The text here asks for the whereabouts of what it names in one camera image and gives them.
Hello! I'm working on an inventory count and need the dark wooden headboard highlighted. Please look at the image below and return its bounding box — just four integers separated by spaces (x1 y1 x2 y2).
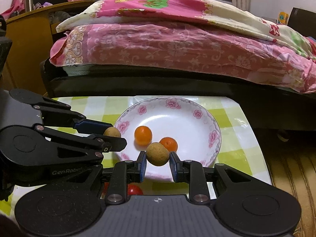
288 8 316 39

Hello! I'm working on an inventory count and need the orange kumquat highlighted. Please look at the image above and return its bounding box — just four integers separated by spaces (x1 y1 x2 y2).
134 126 153 146
160 137 178 152

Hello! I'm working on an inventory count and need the tan longan fruit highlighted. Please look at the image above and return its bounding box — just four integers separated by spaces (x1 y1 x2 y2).
146 142 169 166
103 127 121 137

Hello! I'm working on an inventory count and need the red cherry tomato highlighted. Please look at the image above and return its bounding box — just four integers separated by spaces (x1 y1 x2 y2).
127 184 144 195

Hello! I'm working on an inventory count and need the metal thermos bottle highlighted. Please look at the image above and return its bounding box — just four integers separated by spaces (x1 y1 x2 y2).
24 0 34 12

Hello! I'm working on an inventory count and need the white floral porcelain plate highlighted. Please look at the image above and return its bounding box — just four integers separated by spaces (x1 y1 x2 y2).
115 96 222 167

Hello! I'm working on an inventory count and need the green white checkered tablecloth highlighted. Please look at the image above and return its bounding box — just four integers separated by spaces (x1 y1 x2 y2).
1 96 271 220

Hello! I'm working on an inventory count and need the dark bed frame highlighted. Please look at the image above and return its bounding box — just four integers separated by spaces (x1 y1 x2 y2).
41 60 315 131

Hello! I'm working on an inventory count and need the colourful box on headboard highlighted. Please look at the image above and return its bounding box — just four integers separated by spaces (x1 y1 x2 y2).
278 12 289 25

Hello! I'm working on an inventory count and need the brown wooden cabinet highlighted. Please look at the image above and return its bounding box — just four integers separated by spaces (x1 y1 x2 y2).
1 0 95 95

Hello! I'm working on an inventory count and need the pink floral quilt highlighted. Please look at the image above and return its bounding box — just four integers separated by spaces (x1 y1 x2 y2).
50 0 315 94

